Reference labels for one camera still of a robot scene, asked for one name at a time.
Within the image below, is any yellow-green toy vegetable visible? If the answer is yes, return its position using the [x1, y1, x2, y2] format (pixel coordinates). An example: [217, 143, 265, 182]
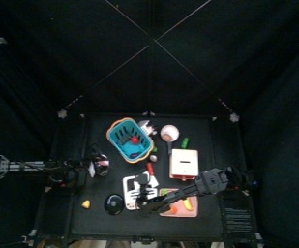
[181, 197, 196, 213]

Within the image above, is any pink cutting board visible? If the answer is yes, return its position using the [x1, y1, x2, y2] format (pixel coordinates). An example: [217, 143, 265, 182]
[156, 188, 199, 219]

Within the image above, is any round dark disc lid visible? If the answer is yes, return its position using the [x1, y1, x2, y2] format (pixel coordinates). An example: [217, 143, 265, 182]
[104, 193, 125, 216]

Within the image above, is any teal basket orange rim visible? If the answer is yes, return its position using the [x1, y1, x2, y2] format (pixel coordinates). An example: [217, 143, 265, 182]
[105, 117, 155, 164]

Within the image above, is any toy toaster box red side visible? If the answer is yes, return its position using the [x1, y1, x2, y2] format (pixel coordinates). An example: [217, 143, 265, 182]
[168, 148, 200, 181]

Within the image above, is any white striped toy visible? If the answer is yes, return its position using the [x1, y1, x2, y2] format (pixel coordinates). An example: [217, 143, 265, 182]
[137, 119, 157, 136]

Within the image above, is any white-text label sticker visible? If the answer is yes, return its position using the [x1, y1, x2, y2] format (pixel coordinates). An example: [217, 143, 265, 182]
[223, 206, 253, 236]

